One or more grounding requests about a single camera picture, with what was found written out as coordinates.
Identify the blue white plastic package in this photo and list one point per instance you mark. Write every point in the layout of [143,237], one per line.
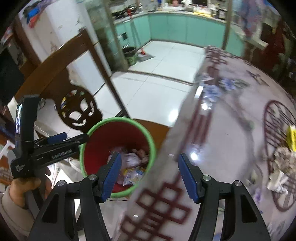
[134,175]

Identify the person's left hand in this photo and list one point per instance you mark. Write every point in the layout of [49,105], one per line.
[25,185]

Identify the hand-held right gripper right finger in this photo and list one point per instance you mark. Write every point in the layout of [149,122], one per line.
[188,178]

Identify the grey dustpan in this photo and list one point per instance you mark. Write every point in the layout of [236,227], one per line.
[146,57]

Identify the red garment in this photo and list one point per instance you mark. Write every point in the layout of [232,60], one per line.
[275,39]

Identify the teal kitchen base cabinets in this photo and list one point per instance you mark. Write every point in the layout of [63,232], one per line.
[175,27]

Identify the person's left forearm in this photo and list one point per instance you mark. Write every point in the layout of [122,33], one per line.
[11,213]

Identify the red wall poster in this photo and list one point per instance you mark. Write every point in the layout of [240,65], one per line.
[7,34]

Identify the red bin with green rim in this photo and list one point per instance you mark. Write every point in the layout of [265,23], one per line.
[104,139]

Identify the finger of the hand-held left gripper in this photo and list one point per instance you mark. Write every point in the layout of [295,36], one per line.
[78,140]
[56,137]

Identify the pinkish white plastic bag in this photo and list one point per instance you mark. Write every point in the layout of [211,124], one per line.
[130,160]

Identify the blue and red bags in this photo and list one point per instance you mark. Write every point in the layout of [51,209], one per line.
[34,14]

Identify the white refrigerator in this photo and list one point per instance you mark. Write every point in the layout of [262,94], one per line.
[57,23]

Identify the plaid blue red apron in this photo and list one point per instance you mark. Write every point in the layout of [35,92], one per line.
[251,16]

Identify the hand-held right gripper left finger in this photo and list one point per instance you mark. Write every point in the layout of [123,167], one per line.
[111,178]

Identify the black wok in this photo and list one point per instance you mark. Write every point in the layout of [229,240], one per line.
[120,14]

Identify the dark kitchen waste bin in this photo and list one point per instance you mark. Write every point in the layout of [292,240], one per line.
[129,55]

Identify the carved dark wooden chair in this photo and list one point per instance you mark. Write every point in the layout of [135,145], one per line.
[57,55]

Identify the brown crumpled wrapper pile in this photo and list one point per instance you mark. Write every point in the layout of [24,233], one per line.
[283,160]

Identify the yellow and white box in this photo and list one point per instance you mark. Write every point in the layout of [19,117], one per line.
[291,138]

